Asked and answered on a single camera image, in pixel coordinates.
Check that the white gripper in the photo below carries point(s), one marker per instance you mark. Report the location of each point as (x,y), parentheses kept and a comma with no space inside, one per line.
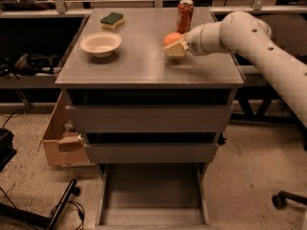
(194,42)

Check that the orange fruit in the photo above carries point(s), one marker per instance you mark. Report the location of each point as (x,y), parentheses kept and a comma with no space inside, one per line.
(171,38)

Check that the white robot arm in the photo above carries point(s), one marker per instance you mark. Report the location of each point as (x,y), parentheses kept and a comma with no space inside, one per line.
(243,34)

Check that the grey drawer cabinet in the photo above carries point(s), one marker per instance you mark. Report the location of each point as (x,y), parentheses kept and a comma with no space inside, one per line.
(139,74)

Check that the grey middle drawer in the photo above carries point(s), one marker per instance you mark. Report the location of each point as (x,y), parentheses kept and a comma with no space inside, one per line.
(151,153)

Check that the grey top drawer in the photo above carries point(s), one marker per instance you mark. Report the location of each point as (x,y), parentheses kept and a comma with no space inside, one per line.
(149,119)

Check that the grey open bottom drawer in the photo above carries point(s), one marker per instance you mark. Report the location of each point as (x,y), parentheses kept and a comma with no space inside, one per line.
(152,197)

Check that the orange soda can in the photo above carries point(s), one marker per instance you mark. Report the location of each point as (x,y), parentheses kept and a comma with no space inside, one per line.
(185,9)

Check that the green and yellow sponge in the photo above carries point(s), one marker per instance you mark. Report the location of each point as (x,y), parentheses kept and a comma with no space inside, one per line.
(112,21)

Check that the white paper bowl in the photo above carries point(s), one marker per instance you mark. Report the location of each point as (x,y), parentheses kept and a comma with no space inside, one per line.
(101,44)

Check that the cardboard box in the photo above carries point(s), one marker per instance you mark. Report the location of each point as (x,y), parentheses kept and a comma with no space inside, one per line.
(62,146)

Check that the dark office chair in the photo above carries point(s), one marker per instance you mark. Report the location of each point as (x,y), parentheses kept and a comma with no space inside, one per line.
(280,200)

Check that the black case on floor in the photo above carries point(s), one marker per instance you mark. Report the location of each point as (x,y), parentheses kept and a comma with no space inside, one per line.
(7,152)

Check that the black stand with cables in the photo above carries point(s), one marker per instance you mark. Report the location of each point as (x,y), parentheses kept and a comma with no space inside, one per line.
(46,223)

